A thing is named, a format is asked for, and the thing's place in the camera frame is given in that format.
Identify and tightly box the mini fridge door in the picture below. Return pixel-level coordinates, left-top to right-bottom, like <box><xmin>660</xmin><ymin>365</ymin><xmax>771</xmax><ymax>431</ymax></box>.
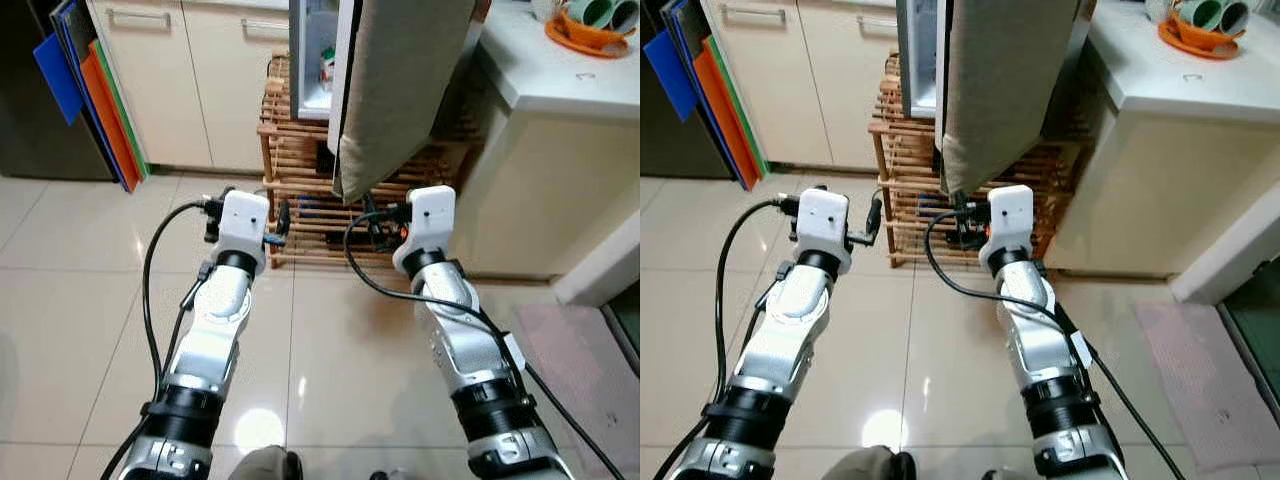
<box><xmin>935</xmin><ymin>0</ymin><xmax>1096</xmax><ymax>198</ymax></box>
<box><xmin>330</xmin><ymin>0</ymin><xmax>491</xmax><ymax>206</ymax></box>

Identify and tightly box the white mini fridge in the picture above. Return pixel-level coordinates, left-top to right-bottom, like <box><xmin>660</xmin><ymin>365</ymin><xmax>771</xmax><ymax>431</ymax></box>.
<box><xmin>895</xmin><ymin>0</ymin><xmax>946</xmax><ymax>121</ymax></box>
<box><xmin>290</xmin><ymin>0</ymin><xmax>347</xmax><ymax>121</ymax></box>

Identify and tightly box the wooden slatted rack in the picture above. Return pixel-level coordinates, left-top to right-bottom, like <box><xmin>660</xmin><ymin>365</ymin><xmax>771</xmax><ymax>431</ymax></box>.
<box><xmin>868</xmin><ymin>55</ymin><xmax>1073</xmax><ymax>267</ymax></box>
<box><xmin>257</xmin><ymin>55</ymin><xmax>483</xmax><ymax>269</ymax></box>

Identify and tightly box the green cutting board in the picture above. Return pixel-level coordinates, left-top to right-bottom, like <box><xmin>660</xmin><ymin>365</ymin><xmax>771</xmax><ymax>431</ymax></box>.
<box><xmin>95</xmin><ymin>38</ymin><xmax>151</xmax><ymax>181</ymax></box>
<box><xmin>710</xmin><ymin>35</ymin><xmax>771</xmax><ymax>177</ymax></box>

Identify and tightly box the cream kitchen cabinet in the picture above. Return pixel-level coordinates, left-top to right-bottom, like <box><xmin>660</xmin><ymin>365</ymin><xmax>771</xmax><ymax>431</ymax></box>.
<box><xmin>85</xmin><ymin>0</ymin><xmax>296</xmax><ymax>173</ymax></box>
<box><xmin>700</xmin><ymin>0</ymin><xmax>901</xmax><ymax>171</ymax></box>

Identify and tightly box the white counter unit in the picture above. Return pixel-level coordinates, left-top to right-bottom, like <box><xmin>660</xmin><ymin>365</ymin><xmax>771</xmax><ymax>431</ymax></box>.
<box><xmin>1040</xmin><ymin>0</ymin><xmax>1280</xmax><ymax>306</ymax></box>
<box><xmin>448</xmin><ymin>0</ymin><xmax>641</xmax><ymax>307</ymax></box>

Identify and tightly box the blue cutting board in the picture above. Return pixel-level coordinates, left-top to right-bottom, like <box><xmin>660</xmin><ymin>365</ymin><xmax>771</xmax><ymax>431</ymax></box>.
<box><xmin>645</xmin><ymin>0</ymin><xmax>751</xmax><ymax>191</ymax></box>
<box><xmin>33</xmin><ymin>0</ymin><xmax>136</xmax><ymax>193</ymax></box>

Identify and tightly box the large dark refrigerator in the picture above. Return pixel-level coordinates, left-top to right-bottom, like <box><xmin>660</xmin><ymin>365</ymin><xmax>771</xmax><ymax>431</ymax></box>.
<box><xmin>0</xmin><ymin>0</ymin><xmax>116</xmax><ymax>183</ymax></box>
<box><xmin>640</xmin><ymin>0</ymin><xmax>738</xmax><ymax>183</ymax></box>

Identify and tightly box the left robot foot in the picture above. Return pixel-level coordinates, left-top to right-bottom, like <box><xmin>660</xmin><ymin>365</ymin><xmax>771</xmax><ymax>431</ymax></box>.
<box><xmin>230</xmin><ymin>447</ymin><xmax>304</xmax><ymax>480</ymax></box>
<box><xmin>835</xmin><ymin>447</ymin><xmax>916</xmax><ymax>480</ymax></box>

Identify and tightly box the grey floor rug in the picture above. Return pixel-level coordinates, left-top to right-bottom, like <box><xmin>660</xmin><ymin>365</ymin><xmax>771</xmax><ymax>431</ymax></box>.
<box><xmin>512</xmin><ymin>303</ymin><xmax>641</xmax><ymax>473</ymax></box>
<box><xmin>1135</xmin><ymin>300</ymin><xmax>1280</xmax><ymax>473</ymax></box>

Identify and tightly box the orange round tray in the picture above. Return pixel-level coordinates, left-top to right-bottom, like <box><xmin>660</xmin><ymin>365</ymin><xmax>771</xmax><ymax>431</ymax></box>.
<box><xmin>545</xmin><ymin>10</ymin><xmax>637</xmax><ymax>59</ymax></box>
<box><xmin>1158</xmin><ymin>12</ymin><xmax>1249</xmax><ymax>61</ymax></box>

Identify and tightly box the green cup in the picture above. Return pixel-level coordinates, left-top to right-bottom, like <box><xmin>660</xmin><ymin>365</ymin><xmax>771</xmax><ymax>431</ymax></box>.
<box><xmin>1178</xmin><ymin>0</ymin><xmax>1226</xmax><ymax>31</ymax></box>
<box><xmin>565</xmin><ymin>0</ymin><xmax>616</xmax><ymax>29</ymax></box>

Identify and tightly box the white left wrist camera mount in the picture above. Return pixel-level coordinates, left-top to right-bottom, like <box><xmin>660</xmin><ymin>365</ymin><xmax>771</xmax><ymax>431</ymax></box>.
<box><xmin>797</xmin><ymin>187</ymin><xmax>851</xmax><ymax>273</ymax></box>
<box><xmin>217</xmin><ymin>190</ymin><xmax>271</xmax><ymax>271</ymax></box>

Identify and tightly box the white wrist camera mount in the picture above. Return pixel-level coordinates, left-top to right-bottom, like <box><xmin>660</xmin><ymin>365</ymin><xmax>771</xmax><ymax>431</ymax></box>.
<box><xmin>405</xmin><ymin>186</ymin><xmax>457</xmax><ymax>257</ymax></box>
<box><xmin>985</xmin><ymin>185</ymin><xmax>1034</xmax><ymax>257</ymax></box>
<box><xmin>797</xmin><ymin>187</ymin><xmax>851</xmax><ymax>273</ymax></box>
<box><xmin>217</xmin><ymin>190</ymin><xmax>271</xmax><ymax>271</ymax></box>

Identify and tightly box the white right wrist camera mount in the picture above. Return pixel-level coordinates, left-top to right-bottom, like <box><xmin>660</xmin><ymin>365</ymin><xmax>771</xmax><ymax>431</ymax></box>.
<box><xmin>405</xmin><ymin>186</ymin><xmax>457</xmax><ymax>257</ymax></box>
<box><xmin>985</xmin><ymin>185</ymin><xmax>1034</xmax><ymax>257</ymax></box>

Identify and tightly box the long steel cabinet handle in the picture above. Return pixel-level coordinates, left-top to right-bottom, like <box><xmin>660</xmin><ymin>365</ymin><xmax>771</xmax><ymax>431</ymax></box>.
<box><xmin>720</xmin><ymin>5</ymin><xmax>789</xmax><ymax>24</ymax></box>
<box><xmin>105</xmin><ymin>8</ymin><xmax>173</xmax><ymax>27</ymax></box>

